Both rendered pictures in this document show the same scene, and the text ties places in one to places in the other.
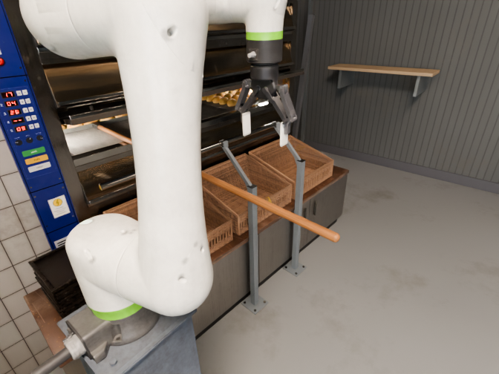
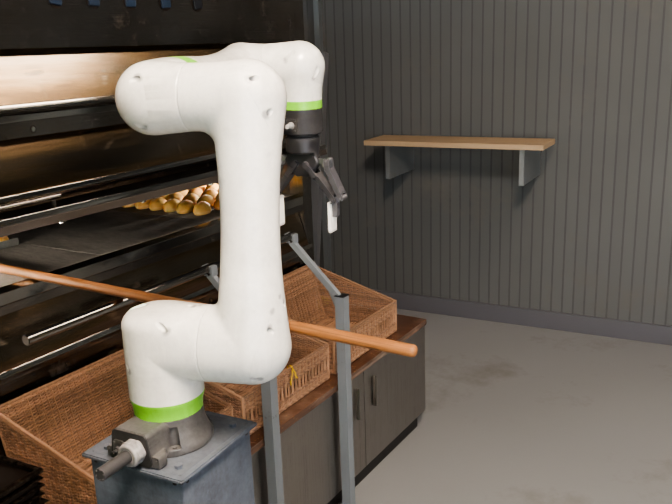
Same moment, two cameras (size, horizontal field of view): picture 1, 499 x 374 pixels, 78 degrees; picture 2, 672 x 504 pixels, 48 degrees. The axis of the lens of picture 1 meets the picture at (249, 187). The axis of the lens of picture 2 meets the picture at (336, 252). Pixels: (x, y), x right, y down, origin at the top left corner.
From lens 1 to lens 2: 0.83 m
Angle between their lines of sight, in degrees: 17
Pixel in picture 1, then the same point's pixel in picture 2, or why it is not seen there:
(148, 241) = (237, 293)
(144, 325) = (202, 433)
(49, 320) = not seen: outside the picture
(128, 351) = (191, 458)
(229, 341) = not seen: outside the picture
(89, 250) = (161, 323)
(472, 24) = (590, 65)
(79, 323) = (132, 428)
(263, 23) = (302, 92)
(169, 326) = (230, 437)
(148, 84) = (249, 151)
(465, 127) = (617, 233)
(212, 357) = not seen: outside the picture
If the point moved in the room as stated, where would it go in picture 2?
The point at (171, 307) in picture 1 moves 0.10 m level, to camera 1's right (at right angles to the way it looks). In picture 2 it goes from (261, 361) to (322, 354)
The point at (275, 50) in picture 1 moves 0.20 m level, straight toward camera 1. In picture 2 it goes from (315, 119) to (327, 129)
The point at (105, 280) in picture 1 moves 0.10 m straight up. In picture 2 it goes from (181, 351) to (176, 292)
